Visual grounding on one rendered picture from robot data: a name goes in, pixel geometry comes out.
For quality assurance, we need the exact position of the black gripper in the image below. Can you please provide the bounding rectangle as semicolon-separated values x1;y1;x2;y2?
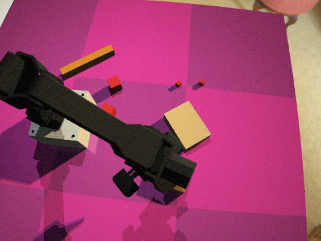
113;132;184;198

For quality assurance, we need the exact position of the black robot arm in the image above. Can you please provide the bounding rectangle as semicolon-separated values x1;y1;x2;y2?
0;51;197;194

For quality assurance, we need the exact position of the orange long rectangular bar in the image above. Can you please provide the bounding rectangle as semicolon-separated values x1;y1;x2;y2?
60;45;115;78

